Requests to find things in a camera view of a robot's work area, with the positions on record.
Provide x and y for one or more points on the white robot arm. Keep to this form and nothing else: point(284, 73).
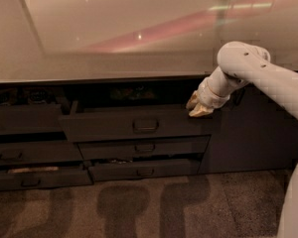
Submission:
point(238, 65)

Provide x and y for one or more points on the colourful snack bag in drawer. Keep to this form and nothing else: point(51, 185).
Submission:
point(131, 93)

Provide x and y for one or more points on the dark drawer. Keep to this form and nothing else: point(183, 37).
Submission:
point(144, 170)
point(38, 153)
point(60, 178)
point(144, 148)
point(135, 122)
point(24, 119)

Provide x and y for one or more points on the dark cabinet door right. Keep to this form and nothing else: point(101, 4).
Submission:
point(255, 134)

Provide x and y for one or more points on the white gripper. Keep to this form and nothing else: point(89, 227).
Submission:
point(208, 95)

